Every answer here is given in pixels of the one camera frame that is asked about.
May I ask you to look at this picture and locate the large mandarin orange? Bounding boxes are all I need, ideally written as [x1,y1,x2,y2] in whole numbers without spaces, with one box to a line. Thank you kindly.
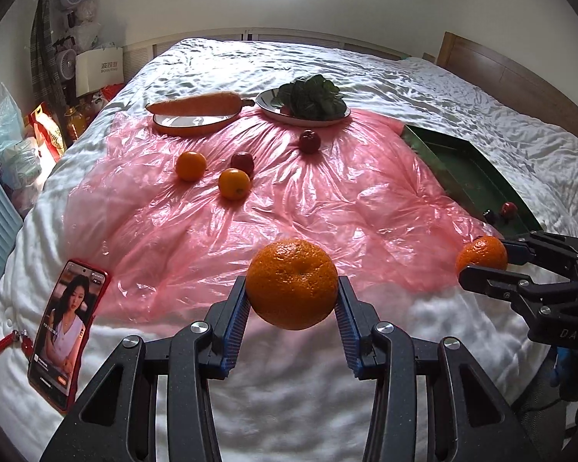
[245,239,338,331]

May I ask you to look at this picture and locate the small orange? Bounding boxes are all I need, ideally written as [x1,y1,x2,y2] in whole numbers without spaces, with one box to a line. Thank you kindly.
[218,168,251,201]
[174,151,207,182]

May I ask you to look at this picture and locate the dark plum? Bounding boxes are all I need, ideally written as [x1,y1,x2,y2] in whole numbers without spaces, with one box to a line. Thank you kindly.
[482,210,497,225]

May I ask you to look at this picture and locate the green rectangular tray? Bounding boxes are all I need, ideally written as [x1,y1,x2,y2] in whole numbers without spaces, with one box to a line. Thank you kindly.
[401,124,542,238]

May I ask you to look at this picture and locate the pink plastic sheet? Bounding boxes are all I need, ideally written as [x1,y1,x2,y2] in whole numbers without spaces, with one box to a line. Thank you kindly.
[63,110,492,326]

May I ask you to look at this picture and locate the smartphone in red case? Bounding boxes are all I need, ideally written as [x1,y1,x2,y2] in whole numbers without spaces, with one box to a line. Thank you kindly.
[28,259,110,414]

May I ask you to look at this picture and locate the wooden headboard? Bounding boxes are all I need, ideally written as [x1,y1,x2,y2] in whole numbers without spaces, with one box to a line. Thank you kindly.
[435,31,578,138]

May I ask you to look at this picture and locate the orange rimmed plate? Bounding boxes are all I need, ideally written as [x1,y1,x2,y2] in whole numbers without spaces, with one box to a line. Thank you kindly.
[152,114,239,138]

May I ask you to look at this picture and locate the orange carrot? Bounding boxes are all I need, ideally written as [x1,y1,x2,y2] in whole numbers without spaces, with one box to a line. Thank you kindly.
[146,92,255,116]

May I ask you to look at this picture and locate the white oval plate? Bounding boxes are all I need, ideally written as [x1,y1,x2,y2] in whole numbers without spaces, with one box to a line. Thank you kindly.
[255,89,351,128]

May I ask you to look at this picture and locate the green leafy vegetable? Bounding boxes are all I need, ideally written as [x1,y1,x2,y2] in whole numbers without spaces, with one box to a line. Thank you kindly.
[277,74,347,114]

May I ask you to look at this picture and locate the red yellow gift bag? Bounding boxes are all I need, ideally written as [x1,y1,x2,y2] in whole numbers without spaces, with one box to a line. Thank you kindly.
[28,102,66,162]

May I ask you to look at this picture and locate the clear plastic bag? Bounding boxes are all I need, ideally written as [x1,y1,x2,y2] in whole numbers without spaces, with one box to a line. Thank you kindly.
[0,82,24,157]

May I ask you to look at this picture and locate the white paper bag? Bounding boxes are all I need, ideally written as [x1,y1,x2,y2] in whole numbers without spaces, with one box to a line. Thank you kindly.
[75,47,124,97]

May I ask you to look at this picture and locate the plaid hanging garment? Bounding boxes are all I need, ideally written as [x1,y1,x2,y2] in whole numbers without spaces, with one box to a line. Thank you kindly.
[30,0,66,125]

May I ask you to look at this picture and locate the lower purple fan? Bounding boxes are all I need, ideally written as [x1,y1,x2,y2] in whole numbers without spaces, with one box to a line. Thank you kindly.
[56,49,77,81]

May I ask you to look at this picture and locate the red lanyard strap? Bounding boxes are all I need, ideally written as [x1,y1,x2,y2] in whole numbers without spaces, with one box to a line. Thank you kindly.
[0,328,35,364]

